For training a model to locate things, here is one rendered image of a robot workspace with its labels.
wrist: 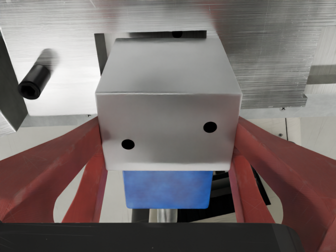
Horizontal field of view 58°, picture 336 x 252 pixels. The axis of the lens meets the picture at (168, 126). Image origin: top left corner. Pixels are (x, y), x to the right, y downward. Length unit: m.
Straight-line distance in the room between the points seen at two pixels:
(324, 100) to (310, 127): 1.13
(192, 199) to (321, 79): 0.11
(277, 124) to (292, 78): 0.83
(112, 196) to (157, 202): 1.42
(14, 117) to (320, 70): 0.21
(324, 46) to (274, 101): 0.05
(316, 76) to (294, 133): 0.84
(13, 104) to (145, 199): 0.13
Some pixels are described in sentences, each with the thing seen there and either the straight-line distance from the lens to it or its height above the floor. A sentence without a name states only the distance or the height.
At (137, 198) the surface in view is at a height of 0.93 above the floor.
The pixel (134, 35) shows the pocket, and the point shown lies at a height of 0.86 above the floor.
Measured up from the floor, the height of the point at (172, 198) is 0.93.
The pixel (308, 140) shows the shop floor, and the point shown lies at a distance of 1.49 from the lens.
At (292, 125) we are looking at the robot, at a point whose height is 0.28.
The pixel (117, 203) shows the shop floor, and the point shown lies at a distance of 1.61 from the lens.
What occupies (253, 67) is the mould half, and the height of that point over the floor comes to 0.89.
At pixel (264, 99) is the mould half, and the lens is 0.18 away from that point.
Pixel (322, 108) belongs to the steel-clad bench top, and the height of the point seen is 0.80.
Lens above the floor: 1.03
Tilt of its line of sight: 54 degrees down
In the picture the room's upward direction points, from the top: 176 degrees clockwise
